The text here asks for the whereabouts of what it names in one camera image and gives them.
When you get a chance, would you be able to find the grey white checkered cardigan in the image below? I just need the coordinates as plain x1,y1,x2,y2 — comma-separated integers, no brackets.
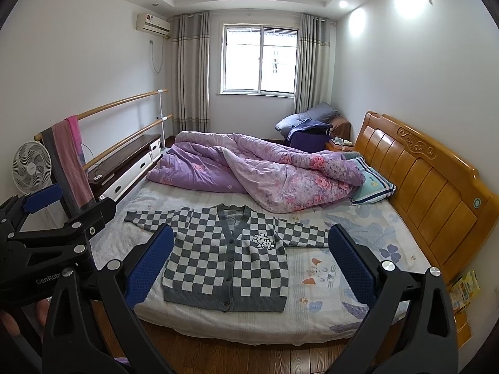
124,204,328,312

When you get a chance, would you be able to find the person's hand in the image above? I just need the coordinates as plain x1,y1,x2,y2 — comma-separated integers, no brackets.
1,299,51,338

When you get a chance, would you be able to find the white standing fan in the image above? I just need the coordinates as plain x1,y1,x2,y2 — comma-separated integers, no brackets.
12,141,51,194

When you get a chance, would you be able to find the yellow snack package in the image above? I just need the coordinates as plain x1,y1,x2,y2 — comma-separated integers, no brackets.
449,270,480,312

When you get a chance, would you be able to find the lower wooden ballet bar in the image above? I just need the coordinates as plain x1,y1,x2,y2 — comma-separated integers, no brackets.
83,114,172,170

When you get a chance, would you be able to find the wooden ballet bar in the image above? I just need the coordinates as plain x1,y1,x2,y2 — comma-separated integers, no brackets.
33,88,169,142
83,114,172,170

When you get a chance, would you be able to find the upper wooden ballet bar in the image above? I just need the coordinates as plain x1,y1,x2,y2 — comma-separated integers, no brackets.
33,88,169,142

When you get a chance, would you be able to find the pink grey hanging towel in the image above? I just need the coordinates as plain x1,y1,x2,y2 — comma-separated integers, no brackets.
41,116,95,219

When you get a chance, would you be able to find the dark white tv cabinet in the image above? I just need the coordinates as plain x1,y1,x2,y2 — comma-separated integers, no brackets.
88,133,162,202

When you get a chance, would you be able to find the wooden headboard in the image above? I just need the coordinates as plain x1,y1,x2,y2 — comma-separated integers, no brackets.
354,112,498,284

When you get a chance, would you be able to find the blue striped pillow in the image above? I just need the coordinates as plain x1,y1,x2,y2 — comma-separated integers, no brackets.
346,152,397,205

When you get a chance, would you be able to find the purple floral quilt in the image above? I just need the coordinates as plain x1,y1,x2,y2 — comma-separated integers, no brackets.
147,131,366,213

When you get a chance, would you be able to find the wooden bedside table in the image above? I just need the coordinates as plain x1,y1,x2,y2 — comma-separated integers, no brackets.
326,138,354,152

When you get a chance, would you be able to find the left grey striped curtain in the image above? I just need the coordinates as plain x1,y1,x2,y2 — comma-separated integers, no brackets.
172,11,211,134

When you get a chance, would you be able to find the grey striped curtain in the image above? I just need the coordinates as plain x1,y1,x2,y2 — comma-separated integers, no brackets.
294,14,331,113
172,11,211,134

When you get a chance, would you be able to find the blue bedding pile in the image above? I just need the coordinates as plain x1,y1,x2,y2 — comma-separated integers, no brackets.
275,102,340,153

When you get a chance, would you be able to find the white framed window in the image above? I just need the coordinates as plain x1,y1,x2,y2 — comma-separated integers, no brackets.
221,25,298,97

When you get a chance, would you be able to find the right grey striped curtain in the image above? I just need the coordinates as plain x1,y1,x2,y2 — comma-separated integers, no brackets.
294,14,331,113

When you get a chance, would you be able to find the white wall air conditioner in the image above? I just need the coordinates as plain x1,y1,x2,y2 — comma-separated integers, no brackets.
136,14,171,39

